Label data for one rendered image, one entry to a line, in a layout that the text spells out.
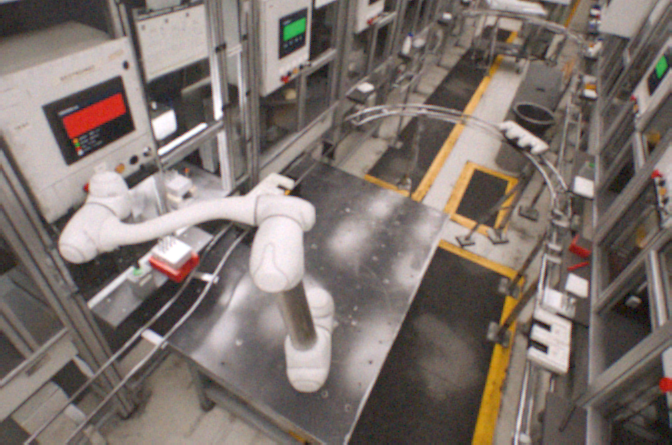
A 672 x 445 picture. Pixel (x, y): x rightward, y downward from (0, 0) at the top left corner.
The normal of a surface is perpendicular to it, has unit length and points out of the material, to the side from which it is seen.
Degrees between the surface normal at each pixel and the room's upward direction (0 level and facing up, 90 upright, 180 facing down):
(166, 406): 0
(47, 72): 91
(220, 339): 0
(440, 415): 0
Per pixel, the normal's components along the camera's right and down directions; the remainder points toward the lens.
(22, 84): 0.88, 0.39
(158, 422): 0.11, -0.75
